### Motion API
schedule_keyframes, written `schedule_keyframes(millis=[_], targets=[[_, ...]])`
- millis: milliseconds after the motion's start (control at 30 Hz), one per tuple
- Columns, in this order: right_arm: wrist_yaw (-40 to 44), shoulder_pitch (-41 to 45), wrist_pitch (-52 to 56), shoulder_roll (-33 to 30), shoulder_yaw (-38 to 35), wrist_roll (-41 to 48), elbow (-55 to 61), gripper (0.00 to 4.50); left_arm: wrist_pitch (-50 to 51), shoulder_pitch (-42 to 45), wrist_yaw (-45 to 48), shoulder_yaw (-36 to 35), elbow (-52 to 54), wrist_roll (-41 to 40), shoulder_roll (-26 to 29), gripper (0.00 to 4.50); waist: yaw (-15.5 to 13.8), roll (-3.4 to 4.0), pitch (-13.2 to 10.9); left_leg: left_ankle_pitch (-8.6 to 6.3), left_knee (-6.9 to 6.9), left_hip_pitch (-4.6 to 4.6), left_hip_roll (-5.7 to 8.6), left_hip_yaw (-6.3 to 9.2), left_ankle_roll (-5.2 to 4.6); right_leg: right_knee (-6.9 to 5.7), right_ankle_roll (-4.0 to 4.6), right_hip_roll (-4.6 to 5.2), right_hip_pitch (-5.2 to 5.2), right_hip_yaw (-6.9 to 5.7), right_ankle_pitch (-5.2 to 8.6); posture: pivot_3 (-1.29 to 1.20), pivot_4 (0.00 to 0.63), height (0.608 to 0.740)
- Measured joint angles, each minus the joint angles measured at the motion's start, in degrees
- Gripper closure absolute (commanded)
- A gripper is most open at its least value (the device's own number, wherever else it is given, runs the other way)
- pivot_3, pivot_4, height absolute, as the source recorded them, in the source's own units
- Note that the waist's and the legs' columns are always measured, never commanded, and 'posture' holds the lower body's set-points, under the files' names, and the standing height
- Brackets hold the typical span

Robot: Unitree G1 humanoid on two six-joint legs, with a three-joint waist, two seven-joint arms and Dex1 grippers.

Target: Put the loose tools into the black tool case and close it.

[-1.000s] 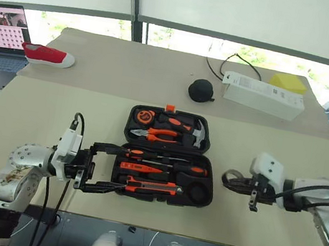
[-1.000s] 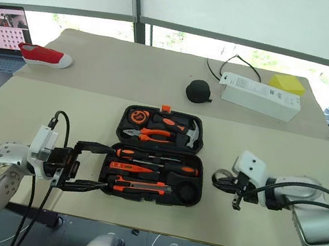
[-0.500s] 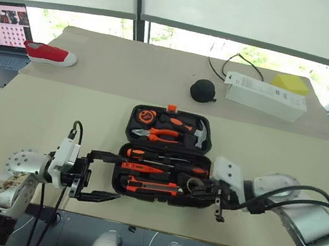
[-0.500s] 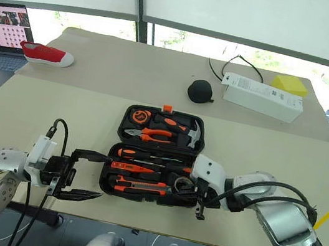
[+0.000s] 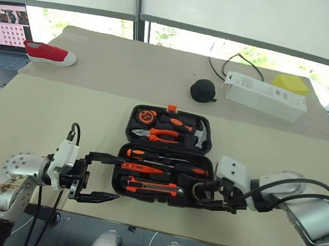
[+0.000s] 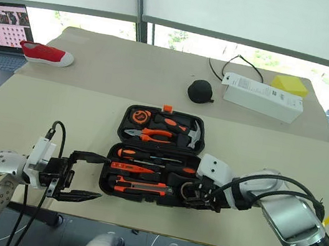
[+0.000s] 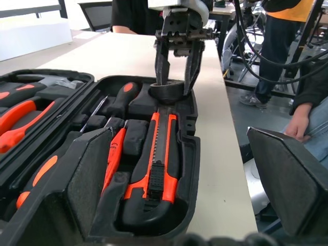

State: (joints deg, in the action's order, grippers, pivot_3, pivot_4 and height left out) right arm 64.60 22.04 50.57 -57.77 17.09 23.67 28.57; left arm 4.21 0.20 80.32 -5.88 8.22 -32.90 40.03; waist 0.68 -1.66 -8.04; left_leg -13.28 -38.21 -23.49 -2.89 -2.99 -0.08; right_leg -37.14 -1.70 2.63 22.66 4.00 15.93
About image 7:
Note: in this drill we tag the black metal desk frame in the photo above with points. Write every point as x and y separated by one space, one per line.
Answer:
225 38

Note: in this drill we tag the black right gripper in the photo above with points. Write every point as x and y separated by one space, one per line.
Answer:
179 30

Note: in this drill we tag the black mesh chair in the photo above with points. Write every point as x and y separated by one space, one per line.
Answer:
97 16

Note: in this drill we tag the person in yellow shirt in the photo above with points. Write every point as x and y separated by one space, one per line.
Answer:
279 38

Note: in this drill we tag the black tool case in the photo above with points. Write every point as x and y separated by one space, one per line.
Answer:
189 143

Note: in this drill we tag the seated bystander bare hand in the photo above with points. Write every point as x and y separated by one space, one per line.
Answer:
297 123

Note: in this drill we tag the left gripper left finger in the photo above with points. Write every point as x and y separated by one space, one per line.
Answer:
84 179

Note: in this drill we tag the black electrical tape roll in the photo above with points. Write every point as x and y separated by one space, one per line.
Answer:
166 93

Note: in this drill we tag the orange black utility knife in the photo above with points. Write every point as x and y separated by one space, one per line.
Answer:
159 143

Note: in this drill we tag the long white cardboard box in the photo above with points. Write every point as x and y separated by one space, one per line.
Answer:
33 38

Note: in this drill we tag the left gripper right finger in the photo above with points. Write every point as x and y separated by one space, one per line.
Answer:
287 179

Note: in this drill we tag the seated person in jeans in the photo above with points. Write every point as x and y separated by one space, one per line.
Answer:
317 120

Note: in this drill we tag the person in black shirt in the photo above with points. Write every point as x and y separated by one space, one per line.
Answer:
133 12

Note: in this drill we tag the orange test pen screwdriver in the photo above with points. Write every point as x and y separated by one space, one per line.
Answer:
115 151

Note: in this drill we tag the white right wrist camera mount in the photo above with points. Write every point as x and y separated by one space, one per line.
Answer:
200 9

